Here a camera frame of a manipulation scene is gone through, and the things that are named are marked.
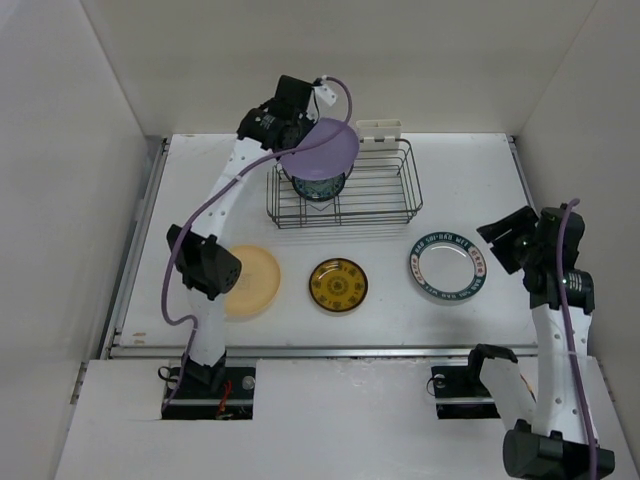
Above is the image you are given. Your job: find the white plate blue rim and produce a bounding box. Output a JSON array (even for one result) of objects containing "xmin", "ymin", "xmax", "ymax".
[{"xmin": 408, "ymin": 231, "xmax": 488, "ymax": 302}]

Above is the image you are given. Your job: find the purple plastic plate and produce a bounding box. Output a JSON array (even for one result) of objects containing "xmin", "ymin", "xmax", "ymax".
[{"xmin": 280, "ymin": 118, "xmax": 359, "ymax": 181}]

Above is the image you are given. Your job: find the teal blue patterned plate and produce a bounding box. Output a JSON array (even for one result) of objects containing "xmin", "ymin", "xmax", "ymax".
[{"xmin": 291, "ymin": 174, "xmax": 346, "ymax": 202}]

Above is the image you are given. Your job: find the beige plastic plate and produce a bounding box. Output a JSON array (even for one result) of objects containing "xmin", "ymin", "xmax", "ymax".
[{"xmin": 225, "ymin": 245, "xmax": 281, "ymax": 319}]

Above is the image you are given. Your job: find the small yellow patterned plate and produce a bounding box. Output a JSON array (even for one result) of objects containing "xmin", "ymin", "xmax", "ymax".
[{"xmin": 308, "ymin": 257, "xmax": 369, "ymax": 315}]

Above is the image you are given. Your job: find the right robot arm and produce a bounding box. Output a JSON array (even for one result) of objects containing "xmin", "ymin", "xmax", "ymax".
[{"xmin": 463, "ymin": 199, "xmax": 615, "ymax": 479}]

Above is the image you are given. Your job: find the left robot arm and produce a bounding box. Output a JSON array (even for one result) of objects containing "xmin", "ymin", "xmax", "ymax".
[{"xmin": 160, "ymin": 75, "xmax": 333, "ymax": 397}]

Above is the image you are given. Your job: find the white utensil holder cup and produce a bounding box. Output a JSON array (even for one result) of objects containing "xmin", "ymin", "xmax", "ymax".
[{"xmin": 356, "ymin": 119, "xmax": 403, "ymax": 146}]

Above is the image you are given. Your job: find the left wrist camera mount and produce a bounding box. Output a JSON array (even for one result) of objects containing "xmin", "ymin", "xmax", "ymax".
[{"xmin": 311, "ymin": 76, "xmax": 337, "ymax": 120}]

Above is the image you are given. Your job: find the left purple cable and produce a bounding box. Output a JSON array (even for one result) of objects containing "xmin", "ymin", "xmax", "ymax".
[{"xmin": 159, "ymin": 74, "xmax": 354, "ymax": 404}]

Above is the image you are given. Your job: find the wire dish rack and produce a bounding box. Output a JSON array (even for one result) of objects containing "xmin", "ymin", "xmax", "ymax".
[{"xmin": 266, "ymin": 139, "xmax": 423, "ymax": 229}]

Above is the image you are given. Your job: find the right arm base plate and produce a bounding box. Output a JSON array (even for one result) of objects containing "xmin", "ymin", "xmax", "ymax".
[{"xmin": 426, "ymin": 365, "xmax": 500, "ymax": 420}]

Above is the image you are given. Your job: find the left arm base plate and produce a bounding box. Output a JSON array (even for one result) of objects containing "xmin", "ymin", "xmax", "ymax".
[{"xmin": 158, "ymin": 365, "xmax": 256, "ymax": 421}]

